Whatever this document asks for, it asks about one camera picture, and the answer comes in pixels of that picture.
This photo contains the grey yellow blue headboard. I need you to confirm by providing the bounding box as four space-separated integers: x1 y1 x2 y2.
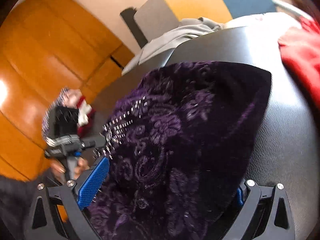
133 0 276 41

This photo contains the black leather mat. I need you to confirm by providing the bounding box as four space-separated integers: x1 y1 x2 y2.
93 27 319 239

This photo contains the person left hand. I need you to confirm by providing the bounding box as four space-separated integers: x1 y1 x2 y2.
50 157 89 184

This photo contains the dark purple velvet garment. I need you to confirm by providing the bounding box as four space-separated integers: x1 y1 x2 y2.
89 62 271 239

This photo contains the orange wooden wardrobe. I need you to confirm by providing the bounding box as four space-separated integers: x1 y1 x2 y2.
1 0 133 180

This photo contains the red fleece garment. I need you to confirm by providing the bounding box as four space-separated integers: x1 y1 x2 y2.
278 17 319 108

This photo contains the stack of folded clothes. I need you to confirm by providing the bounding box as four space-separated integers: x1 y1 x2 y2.
41 87 95 145

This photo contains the grey hoodie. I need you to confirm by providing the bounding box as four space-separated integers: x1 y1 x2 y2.
121 17 225 75

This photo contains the white printed pillow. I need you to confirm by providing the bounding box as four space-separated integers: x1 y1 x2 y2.
224 12 302 29

